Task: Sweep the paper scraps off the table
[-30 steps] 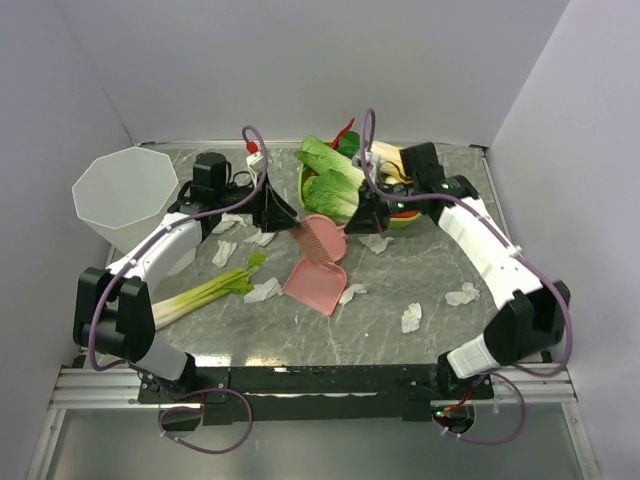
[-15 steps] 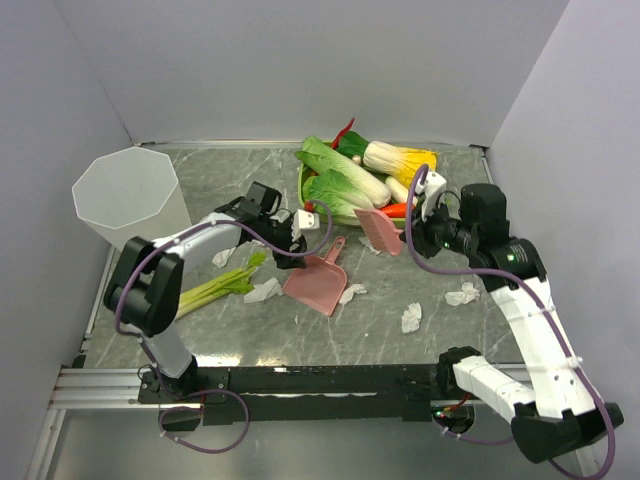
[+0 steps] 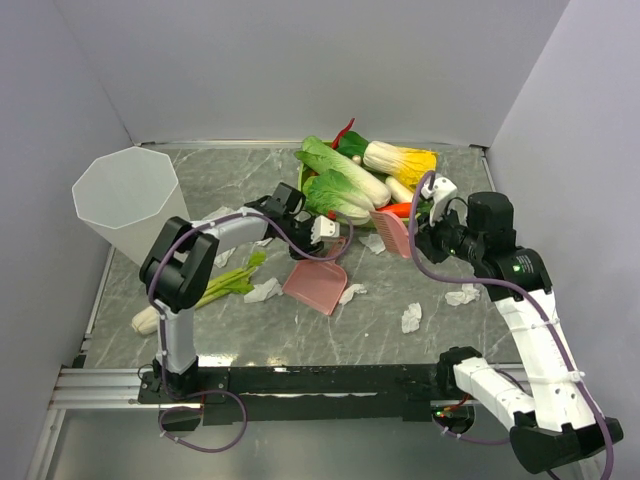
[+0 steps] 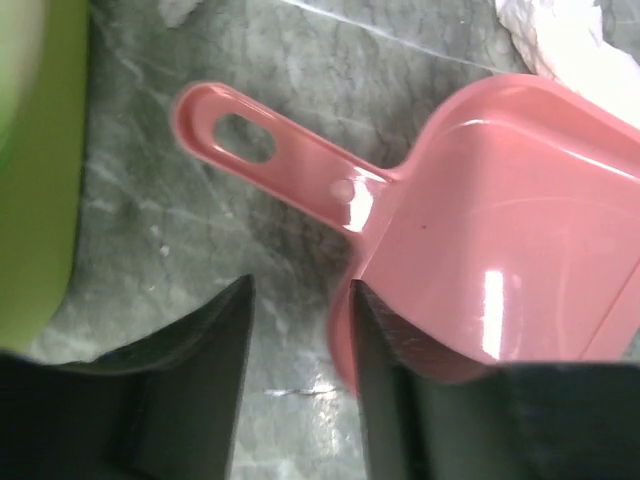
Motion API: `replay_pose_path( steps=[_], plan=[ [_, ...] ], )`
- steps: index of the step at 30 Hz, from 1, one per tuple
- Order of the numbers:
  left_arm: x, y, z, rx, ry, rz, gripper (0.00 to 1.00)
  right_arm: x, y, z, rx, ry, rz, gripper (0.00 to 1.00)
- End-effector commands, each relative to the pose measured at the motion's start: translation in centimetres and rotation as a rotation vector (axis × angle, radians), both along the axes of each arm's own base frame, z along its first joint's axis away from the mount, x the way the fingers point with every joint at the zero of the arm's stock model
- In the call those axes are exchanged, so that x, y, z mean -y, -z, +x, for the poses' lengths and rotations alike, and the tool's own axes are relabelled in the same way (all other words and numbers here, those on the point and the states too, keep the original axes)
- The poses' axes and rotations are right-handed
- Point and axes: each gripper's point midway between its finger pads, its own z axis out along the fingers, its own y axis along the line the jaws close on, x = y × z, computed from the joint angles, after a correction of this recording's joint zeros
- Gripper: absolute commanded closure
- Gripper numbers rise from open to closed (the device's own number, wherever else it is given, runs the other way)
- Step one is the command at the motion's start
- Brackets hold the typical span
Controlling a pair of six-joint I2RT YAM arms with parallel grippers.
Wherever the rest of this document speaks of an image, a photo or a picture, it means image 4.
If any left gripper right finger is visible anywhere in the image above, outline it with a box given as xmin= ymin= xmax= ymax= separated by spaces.
xmin=351 ymin=281 xmax=639 ymax=479

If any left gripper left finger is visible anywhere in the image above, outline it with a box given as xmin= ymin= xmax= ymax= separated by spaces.
xmin=1 ymin=275 xmax=255 ymax=479

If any pink plastic dustpan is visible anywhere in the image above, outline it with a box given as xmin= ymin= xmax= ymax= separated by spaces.
xmin=172 ymin=74 xmax=639 ymax=385

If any green plastic tray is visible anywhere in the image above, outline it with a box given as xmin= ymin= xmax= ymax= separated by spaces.
xmin=1 ymin=0 xmax=89 ymax=351

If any paper scrap beside dustpan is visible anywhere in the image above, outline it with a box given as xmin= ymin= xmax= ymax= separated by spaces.
xmin=494 ymin=1 xmax=639 ymax=117

